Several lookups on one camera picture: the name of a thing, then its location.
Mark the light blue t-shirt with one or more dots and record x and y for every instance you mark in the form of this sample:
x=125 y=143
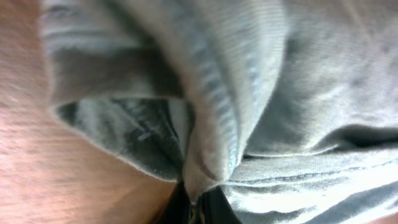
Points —
x=289 y=106

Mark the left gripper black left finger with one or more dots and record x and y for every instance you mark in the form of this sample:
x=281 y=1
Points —
x=177 y=209

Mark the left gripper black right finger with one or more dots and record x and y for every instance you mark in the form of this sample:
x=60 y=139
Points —
x=215 y=208

